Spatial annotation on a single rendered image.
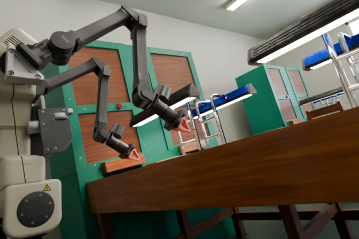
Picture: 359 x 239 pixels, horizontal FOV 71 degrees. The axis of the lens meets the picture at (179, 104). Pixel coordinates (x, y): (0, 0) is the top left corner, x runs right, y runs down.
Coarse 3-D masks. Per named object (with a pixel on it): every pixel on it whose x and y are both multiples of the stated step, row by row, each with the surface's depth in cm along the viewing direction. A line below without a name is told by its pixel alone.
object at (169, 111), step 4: (168, 108) 99; (168, 112) 98; (172, 112) 99; (176, 112) 103; (180, 112) 101; (184, 112) 100; (160, 116) 99; (164, 116) 98; (168, 116) 98; (172, 116) 99; (176, 116) 100; (180, 116) 98; (164, 120) 100; (168, 120) 99; (172, 120) 99; (176, 120) 99; (180, 120) 98; (168, 124) 102; (172, 124) 100
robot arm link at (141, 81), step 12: (144, 24) 109; (132, 36) 110; (144, 36) 110; (132, 48) 108; (144, 48) 107; (144, 60) 104; (144, 72) 101; (132, 84) 101; (144, 84) 97; (132, 96) 98
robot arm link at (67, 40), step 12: (120, 12) 109; (132, 12) 111; (96, 24) 99; (108, 24) 103; (120, 24) 108; (132, 24) 113; (60, 36) 86; (72, 36) 88; (84, 36) 94; (96, 36) 98; (60, 48) 84; (72, 48) 87
